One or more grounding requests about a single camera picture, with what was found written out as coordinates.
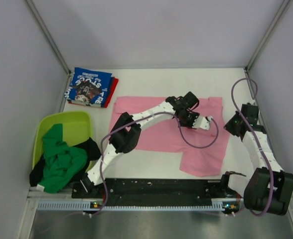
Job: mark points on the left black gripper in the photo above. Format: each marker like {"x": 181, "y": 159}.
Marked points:
{"x": 194, "y": 116}

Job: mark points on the grey slotted cable duct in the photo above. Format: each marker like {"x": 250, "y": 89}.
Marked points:
{"x": 94, "y": 206}

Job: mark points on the lime green plastic bin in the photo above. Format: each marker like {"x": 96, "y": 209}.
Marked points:
{"x": 77, "y": 128}

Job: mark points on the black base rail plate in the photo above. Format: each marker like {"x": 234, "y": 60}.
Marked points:
{"x": 158, "y": 192}

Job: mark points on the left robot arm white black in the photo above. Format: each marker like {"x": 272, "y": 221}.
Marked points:
{"x": 125, "y": 134}

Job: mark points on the green t shirt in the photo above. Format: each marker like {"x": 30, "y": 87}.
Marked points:
{"x": 62, "y": 162}

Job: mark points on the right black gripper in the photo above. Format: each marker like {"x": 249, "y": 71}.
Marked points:
{"x": 228, "y": 126}

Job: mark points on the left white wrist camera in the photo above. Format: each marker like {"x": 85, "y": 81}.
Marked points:
{"x": 202, "y": 122}

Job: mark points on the pink t shirt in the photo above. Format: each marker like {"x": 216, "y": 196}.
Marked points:
{"x": 203, "y": 151}

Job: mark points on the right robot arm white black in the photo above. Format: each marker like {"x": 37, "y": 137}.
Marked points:
{"x": 269, "y": 186}

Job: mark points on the folded red t shirt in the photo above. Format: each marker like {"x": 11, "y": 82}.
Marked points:
{"x": 113, "y": 84}

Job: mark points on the black t shirt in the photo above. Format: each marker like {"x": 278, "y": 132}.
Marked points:
{"x": 93, "y": 153}

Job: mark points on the folded blue printed t shirt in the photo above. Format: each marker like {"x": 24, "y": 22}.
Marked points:
{"x": 89, "y": 88}

